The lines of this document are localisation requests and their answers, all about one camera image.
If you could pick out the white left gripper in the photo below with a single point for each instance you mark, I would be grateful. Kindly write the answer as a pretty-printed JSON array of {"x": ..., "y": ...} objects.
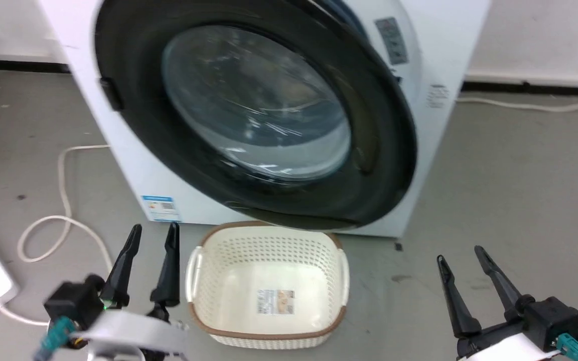
[{"x": 128, "y": 336}]

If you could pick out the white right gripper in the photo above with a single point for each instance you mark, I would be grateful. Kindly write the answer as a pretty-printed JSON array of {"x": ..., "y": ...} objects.
[{"x": 504, "y": 346}]

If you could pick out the white front-load washing machine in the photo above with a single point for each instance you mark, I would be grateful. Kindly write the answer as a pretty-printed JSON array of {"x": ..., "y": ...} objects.
[{"x": 136, "y": 168}]

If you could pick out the black round glass washer door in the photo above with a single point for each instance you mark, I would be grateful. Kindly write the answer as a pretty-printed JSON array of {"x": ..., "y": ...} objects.
[{"x": 369, "y": 165}]

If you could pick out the blue white energy label sticker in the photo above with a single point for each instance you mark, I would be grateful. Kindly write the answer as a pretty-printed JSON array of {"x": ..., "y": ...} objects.
[{"x": 160, "y": 208}]

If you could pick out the cream perforated laundry basket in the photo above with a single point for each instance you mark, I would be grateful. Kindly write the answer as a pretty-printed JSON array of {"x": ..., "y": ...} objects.
[{"x": 269, "y": 273}]

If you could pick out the paper label in basket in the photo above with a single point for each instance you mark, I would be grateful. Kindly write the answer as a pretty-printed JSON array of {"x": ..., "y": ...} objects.
[{"x": 275, "y": 302}]

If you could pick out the grey instruction sticker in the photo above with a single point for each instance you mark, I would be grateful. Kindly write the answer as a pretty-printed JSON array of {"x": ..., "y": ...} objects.
[{"x": 392, "y": 40}]

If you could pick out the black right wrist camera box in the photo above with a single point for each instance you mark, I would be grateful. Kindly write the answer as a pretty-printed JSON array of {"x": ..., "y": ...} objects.
[{"x": 555, "y": 313}]

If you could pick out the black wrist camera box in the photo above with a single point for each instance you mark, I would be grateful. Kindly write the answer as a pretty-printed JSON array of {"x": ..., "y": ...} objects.
[
  {"x": 73, "y": 302},
  {"x": 555, "y": 313}
]

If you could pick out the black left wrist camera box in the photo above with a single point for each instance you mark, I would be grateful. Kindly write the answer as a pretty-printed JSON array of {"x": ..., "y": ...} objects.
[{"x": 73, "y": 302}]

